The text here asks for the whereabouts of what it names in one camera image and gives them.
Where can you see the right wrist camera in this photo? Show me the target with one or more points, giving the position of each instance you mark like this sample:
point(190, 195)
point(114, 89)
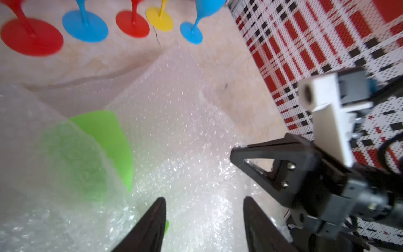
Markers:
point(335, 100)

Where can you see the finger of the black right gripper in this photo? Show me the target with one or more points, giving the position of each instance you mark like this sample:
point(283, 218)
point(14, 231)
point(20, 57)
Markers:
point(279, 166)

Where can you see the pale green glass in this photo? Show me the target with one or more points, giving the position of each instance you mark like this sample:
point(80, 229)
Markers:
point(104, 148)

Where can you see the light blue glass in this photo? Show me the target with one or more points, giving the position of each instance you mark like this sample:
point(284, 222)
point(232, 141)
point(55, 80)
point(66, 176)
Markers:
point(204, 8)

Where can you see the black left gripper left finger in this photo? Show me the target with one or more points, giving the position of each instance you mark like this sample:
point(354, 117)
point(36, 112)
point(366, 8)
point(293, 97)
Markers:
point(148, 233)

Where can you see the yellow glass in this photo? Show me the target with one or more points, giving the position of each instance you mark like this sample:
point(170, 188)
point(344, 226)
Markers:
point(159, 18)

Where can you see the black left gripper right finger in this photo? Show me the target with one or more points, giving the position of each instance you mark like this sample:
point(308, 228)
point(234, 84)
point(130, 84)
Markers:
point(265, 233)

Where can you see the red wine glass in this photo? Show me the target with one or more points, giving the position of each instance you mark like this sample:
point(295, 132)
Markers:
point(132, 23)

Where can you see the pink red glass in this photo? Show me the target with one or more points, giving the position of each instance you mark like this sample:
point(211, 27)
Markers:
point(30, 36)

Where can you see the clear bubble wrap sheet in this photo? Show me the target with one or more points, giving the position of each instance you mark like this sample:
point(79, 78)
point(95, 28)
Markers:
point(181, 142)
point(28, 222)

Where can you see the blue wine glass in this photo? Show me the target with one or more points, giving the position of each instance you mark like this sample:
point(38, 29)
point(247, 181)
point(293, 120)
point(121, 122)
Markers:
point(85, 26)

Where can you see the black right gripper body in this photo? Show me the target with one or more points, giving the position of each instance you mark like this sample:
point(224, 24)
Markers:
point(324, 193)

